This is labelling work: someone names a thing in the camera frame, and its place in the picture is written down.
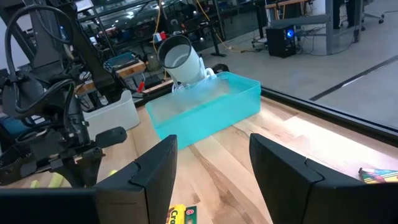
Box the black aluminium table frame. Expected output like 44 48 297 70
260 86 398 147

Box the grey desk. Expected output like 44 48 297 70
269 0 363 56

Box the black workbench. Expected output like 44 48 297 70
74 0 228 58

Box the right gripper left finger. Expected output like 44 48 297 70
0 134 178 224

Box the teal storage crate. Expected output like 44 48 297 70
104 51 139 71

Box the white translucent plastic bin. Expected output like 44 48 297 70
82 89 141 141

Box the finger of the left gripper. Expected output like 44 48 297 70
52 161 83 189
80 154 104 189

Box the teal translucent plastic bin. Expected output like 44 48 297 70
144 71 262 151

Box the yellow green crayon box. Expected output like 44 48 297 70
165 203 198 224
358 167 398 185

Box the wooden bench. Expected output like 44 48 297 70
74 60 147 96

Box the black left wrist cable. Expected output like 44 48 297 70
3 3 77 114

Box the black computer tower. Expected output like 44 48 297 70
265 24 298 58

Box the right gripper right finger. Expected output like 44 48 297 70
249 133 398 224

